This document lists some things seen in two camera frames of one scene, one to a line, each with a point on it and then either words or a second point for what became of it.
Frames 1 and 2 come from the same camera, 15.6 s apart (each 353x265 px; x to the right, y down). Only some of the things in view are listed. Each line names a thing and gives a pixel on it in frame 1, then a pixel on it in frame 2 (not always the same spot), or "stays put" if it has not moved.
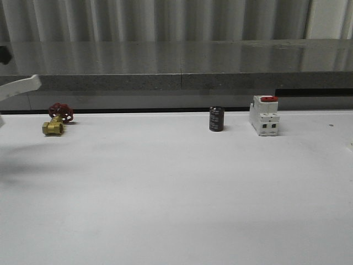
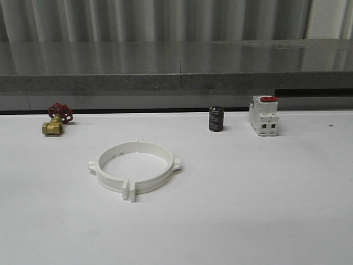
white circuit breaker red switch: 263,115 stays put
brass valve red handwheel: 60,113 stays put
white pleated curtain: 160,20 stays put
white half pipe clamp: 20,86 to 116,184
